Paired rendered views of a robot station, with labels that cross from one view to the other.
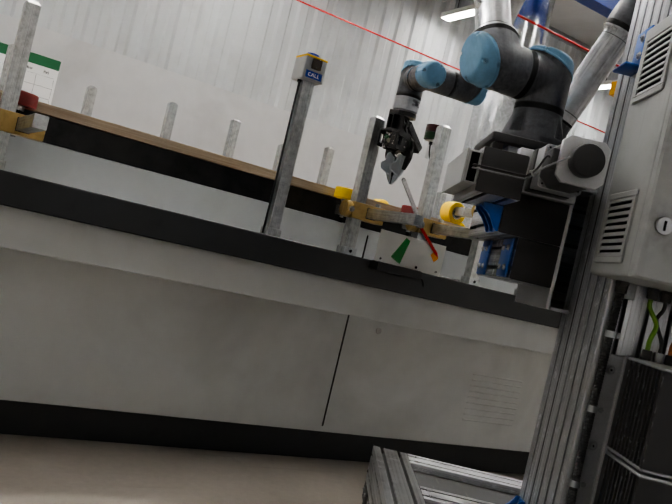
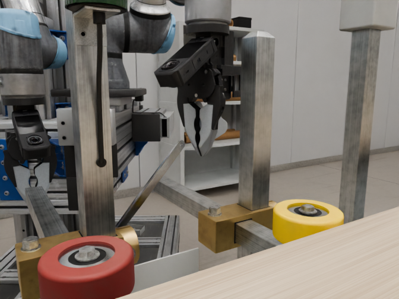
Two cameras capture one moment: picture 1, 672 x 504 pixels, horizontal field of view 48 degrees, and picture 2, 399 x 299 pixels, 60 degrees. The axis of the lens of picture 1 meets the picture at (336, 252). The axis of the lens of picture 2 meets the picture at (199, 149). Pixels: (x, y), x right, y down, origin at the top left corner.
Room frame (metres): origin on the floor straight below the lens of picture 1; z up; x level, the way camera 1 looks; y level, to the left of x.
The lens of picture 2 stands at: (2.84, -0.13, 1.05)
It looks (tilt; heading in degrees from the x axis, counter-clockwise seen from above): 11 degrees down; 179
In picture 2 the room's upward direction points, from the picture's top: straight up
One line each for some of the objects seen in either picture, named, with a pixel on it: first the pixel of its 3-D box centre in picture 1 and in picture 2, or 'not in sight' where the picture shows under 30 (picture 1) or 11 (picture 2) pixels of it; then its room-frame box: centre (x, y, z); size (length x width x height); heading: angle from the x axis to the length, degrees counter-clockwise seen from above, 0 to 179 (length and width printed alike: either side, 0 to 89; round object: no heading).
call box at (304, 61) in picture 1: (309, 71); (368, 12); (2.17, 0.19, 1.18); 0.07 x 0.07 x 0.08; 31
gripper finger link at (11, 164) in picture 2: not in sight; (18, 163); (2.20, -0.45, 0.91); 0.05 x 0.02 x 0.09; 121
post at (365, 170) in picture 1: (359, 193); (253, 188); (2.30, -0.03, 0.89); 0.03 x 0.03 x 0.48; 31
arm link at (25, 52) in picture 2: not in sight; (17, 43); (2.17, -0.45, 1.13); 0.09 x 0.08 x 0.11; 63
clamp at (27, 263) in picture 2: (426, 227); (81, 257); (2.44, -0.26, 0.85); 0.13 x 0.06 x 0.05; 121
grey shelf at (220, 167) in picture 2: not in sight; (210, 113); (-0.51, 0.04, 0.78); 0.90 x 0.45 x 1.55; 120
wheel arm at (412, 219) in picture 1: (375, 215); (214, 215); (2.28, -0.09, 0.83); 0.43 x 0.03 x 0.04; 31
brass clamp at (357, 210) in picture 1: (361, 212); (241, 222); (2.31, -0.05, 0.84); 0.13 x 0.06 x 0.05; 121
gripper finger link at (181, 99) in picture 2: (404, 155); (190, 101); (2.24, -0.13, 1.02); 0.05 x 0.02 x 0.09; 50
